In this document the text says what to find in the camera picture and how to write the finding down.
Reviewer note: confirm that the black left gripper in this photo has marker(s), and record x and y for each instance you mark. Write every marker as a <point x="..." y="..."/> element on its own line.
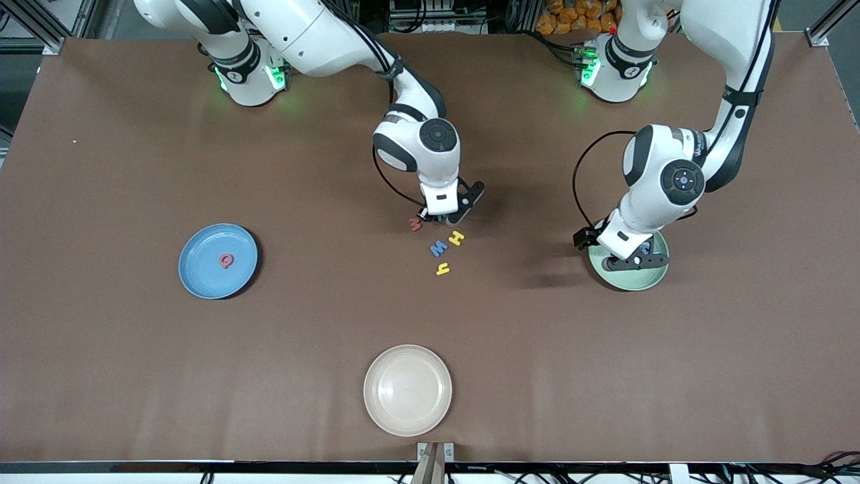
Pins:
<point x="586" y="237"/>

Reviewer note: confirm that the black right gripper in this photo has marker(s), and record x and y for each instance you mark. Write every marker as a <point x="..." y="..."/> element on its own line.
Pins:
<point x="425" y="214"/>

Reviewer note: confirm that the red foam lowercase m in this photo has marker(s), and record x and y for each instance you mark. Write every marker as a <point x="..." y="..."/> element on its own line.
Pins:
<point x="415" y="226"/>

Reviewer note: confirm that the blue foam uppercase W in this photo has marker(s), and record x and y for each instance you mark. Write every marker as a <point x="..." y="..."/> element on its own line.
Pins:
<point x="439" y="249"/>

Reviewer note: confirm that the red foam uppercase Q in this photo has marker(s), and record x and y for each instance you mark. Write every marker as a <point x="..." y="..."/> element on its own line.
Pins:
<point x="224" y="257"/>

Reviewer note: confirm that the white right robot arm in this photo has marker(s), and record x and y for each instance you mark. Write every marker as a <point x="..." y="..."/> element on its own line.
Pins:
<point x="309" y="33"/>

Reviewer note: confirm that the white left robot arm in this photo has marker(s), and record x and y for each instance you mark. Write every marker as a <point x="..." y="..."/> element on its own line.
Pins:
<point x="672" y="181"/>

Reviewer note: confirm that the yellow foam uppercase H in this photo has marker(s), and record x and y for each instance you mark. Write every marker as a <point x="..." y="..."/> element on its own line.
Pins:
<point x="457" y="238"/>

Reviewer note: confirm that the yellow foam lowercase h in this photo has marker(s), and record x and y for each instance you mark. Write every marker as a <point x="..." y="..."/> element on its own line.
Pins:
<point x="443" y="270"/>

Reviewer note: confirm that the green plate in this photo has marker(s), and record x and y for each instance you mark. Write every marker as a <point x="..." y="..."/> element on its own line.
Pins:
<point x="631" y="279"/>

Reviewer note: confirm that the beige plate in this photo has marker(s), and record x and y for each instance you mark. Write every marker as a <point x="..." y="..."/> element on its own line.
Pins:
<point x="408" y="390"/>

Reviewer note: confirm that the blue plate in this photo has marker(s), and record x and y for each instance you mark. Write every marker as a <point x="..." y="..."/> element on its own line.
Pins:
<point x="218" y="275"/>

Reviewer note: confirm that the green-lit left base box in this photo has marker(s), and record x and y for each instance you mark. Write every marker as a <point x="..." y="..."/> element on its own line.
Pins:
<point x="590" y="67"/>

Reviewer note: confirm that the green-lit base box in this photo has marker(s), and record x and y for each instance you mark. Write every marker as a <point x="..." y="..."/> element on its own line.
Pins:
<point x="590" y="67"/>
<point x="279" y="74"/>

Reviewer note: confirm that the green-lit right base box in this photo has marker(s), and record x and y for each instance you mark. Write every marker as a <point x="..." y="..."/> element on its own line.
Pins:
<point x="279" y="74"/>

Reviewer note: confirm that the orange objects pile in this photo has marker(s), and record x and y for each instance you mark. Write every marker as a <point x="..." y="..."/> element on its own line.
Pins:
<point x="557" y="20"/>

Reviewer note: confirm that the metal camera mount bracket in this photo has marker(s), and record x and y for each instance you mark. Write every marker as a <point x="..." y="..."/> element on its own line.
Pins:
<point x="423" y="449"/>

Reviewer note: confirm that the aluminium frame profile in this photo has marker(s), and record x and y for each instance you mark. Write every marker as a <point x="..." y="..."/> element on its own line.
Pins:
<point x="816" y="37"/>
<point x="54" y="40"/>

